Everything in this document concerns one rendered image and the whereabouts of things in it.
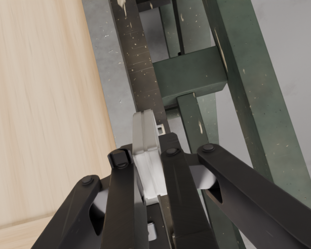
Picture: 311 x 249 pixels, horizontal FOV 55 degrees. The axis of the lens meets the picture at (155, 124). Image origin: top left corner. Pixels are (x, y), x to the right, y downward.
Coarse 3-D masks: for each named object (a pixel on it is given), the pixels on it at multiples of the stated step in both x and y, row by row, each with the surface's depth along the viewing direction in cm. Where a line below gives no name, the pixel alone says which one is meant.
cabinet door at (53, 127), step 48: (0, 0) 61; (48, 0) 60; (0, 48) 60; (48, 48) 59; (0, 96) 58; (48, 96) 57; (96, 96) 56; (0, 144) 57; (48, 144) 56; (96, 144) 55; (0, 192) 55; (48, 192) 55; (0, 240) 54
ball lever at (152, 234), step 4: (148, 224) 48; (152, 224) 48; (148, 228) 48; (152, 228) 48; (148, 232) 48; (152, 232) 48; (156, 232) 49; (148, 236) 48; (152, 236) 48; (156, 236) 48
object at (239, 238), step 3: (234, 225) 139; (234, 228) 137; (237, 228) 139; (237, 231) 137; (237, 234) 135; (237, 237) 134; (240, 237) 135; (237, 240) 132; (240, 240) 133; (240, 243) 131; (243, 243) 133; (240, 246) 130; (243, 246) 131
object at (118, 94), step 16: (96, 0) 57; (96, 16) 56; (112, 16) 56; (96, 32) 56; (112, 32) 56; (96, 48) 55; (112, 48) 55; (112, 64) 55; (112, 80) 54; (128, 80) 55; (112, 96) 54; (128, 96) 54; (112, 112) 53; (128, 112) 53; (112, 128) 53; (128, 128) 53; (160, 208) 51
